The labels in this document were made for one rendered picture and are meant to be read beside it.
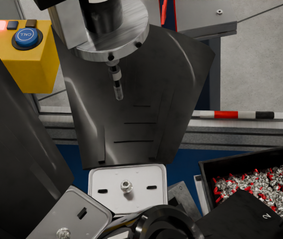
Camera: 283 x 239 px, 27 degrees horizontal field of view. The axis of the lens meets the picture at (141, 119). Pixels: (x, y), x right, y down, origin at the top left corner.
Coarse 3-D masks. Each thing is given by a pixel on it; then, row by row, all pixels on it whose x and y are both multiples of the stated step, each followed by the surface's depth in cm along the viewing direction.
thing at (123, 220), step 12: (132, 216) 59; (144, 216) 58; (156, 216) 59; (168, 216) 61; (180, 216) 62; (108, 228) 61; (120, 228) 58; (132, 228) 57; (144, 228) 57; (156, 228) 60; (168, 228) 61; (180, 228) 62; (192, 228) 62
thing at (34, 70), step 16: (0, 32) 104; (16, 32) 103; (48, 32) 103; (0, 48) 101; (16, 48) 101; (32, 48) 101; (48, 48) 103; (16, 64) 100; (32, 64) 100; (48, 64) 103; (16, 80) 104; (32, 80) 103; (48, 80) 103
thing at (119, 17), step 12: (84, 0) 43; (96, 0) 43; (108, 0) 43; (120, 0) 45; (84, 12) 44; (96, 12) 44; (108, 12) 44; (120, 12) 45; (84, 24) 46; (96, 24) 45; (108, 24) 45; (120, 24) 46
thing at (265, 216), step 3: (258, 213) 88; (261, 213) 88; (264, 213) 89; (267, 213) 89; (261, 216) 88; (264, 216) 88; (267, 216) 88; (270, 216) 89; (264, 219) 87; (267, 219) 88; (270, 219) 88; (273, 219) 88
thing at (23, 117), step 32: (0, 64) 53; (0, 96) 53; (0, 128) 53; (32, 128) 54; (0, 160) 53; (32, 160) 55; (64, 160) 56; (0, 192) 54; (32, 192) 56; (64, 192) 57; (0, 224) 55; (32, 224) 57
